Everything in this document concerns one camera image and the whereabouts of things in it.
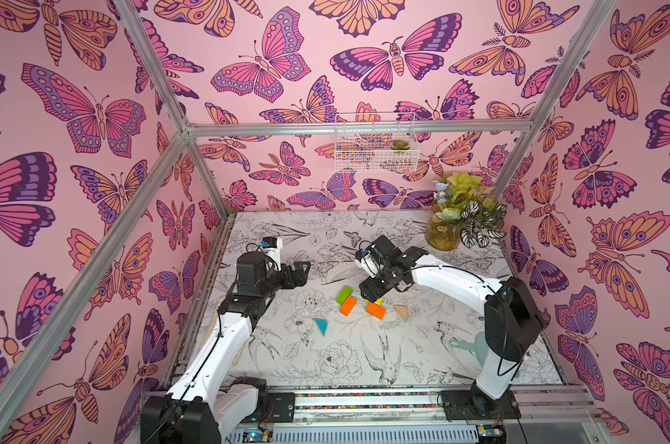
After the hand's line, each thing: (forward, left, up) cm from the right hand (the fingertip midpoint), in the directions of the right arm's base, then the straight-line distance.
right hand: (372, 284), depth 89 cm
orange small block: (-6, -1, -7) cm, 9 cm away
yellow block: (-3, -2, -5) cm, 7 cm away
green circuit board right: (-37, -30, -10) cm, 48 cm away
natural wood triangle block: (-6, -10, -7) cm, 13 cm away
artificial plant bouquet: (+27, -32, +13) cm, 44 cm away
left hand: (+1, +22, +10) cm, 24 cm away
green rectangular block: (0, +9, -7) cm, 11 cm away
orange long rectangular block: (-4, +8, -8) cm, 12 cm away
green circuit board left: (-40, +32, -10) cm, 52 cm away
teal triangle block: (-10, +16, -10) cm, 21 cm away
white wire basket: (+48, -2, +17) cm, 51 cm away
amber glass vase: (+21, -26, 0) cm, 34 cm away
